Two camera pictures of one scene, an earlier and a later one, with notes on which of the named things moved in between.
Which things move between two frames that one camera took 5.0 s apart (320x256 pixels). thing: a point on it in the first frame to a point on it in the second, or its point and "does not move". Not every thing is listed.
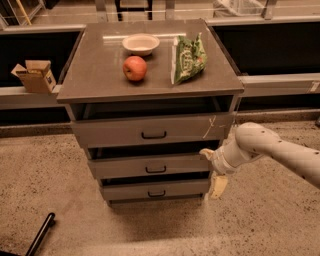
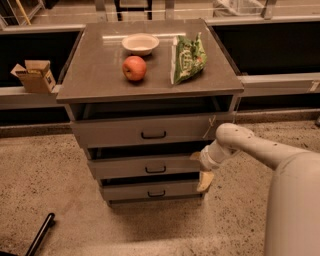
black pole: [36, 245] does not move
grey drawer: [135, 168] does not move
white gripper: [220, 160] to [206, 160]
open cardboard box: [36, 76] does not move
